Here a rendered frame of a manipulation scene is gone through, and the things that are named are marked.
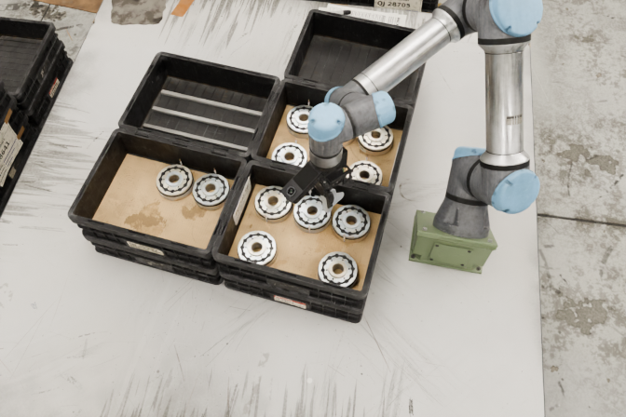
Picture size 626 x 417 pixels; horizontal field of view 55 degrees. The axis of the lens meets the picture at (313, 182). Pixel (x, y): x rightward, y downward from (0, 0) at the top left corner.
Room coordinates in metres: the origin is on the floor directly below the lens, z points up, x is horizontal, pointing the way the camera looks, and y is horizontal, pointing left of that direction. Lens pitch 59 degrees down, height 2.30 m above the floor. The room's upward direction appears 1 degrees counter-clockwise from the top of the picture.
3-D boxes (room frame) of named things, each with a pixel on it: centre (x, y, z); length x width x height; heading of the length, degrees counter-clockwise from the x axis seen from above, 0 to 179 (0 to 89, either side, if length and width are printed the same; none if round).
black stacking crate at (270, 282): (0.69, 0.03, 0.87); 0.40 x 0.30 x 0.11; 73
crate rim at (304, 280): (0.69, 0.03, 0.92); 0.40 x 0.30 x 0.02; 73
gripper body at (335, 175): (0.75, -0.04, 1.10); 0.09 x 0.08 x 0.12; 126
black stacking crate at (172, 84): (1.09, 0.32, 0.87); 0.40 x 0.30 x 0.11; 73
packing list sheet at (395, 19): (1.59, -0.18, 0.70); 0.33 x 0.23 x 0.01; 80
